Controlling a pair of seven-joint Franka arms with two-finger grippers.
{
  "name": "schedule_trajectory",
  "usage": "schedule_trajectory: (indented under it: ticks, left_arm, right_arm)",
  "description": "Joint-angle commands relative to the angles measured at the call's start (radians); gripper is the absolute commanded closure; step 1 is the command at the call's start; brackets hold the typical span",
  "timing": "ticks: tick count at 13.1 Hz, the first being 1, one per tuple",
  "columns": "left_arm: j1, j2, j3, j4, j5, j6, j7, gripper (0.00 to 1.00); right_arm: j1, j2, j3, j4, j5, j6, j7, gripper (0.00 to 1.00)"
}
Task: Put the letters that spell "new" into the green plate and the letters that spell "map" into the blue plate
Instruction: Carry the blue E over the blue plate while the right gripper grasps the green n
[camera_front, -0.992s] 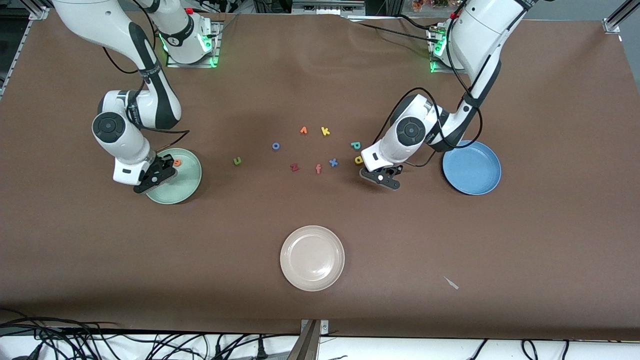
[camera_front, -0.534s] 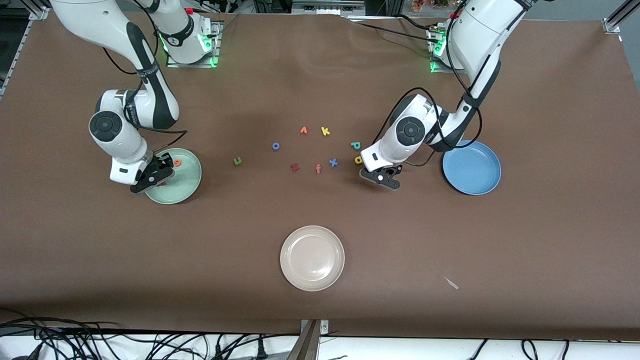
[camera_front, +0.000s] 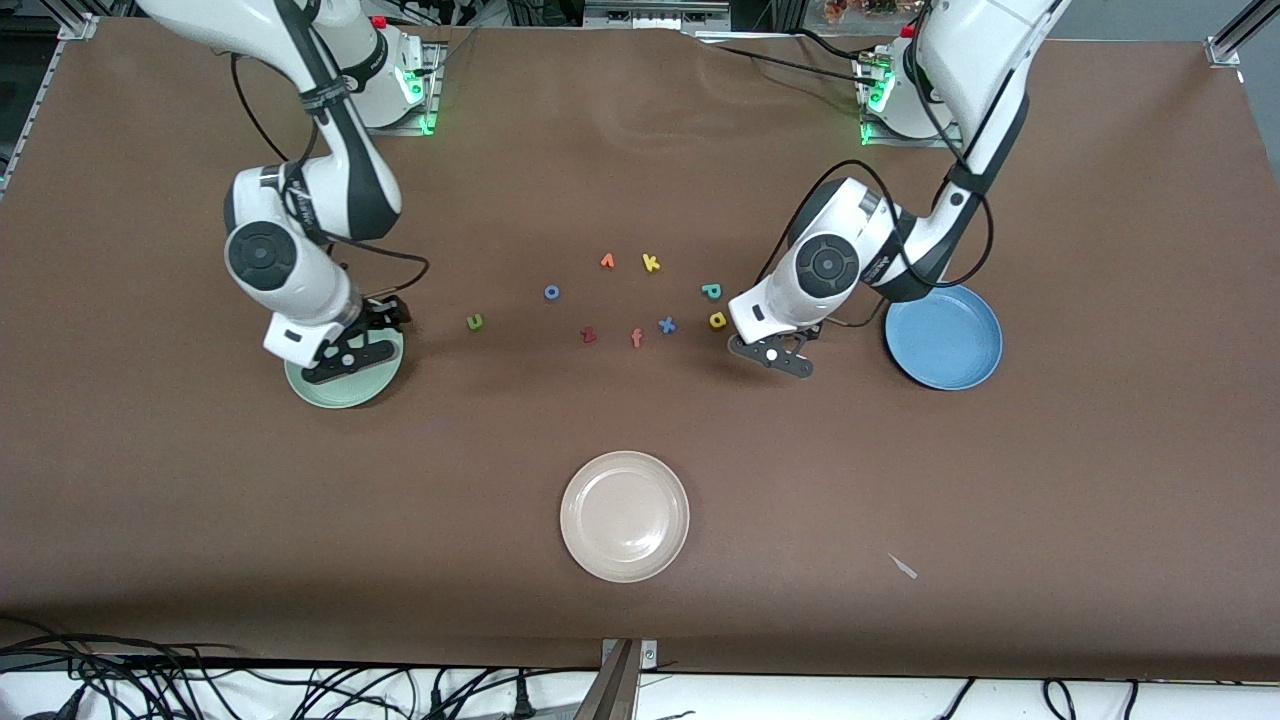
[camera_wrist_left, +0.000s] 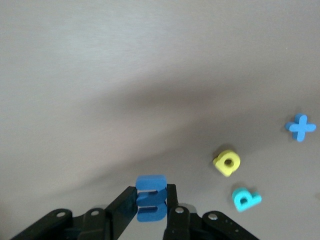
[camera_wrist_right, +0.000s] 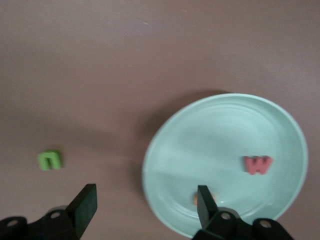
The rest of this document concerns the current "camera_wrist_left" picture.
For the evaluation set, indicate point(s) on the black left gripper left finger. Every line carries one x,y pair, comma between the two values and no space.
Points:
110,225

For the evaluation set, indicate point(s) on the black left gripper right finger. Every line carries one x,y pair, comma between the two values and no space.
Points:
177,225

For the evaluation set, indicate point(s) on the teal foam letter p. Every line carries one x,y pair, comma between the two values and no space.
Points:
241,203

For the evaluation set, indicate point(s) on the yellow foam letter d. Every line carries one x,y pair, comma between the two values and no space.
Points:
221,166

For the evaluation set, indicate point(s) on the brown table cover sheet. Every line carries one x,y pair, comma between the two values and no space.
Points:
75,75

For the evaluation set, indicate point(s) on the blue foam letter x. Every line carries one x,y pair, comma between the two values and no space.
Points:
300,128

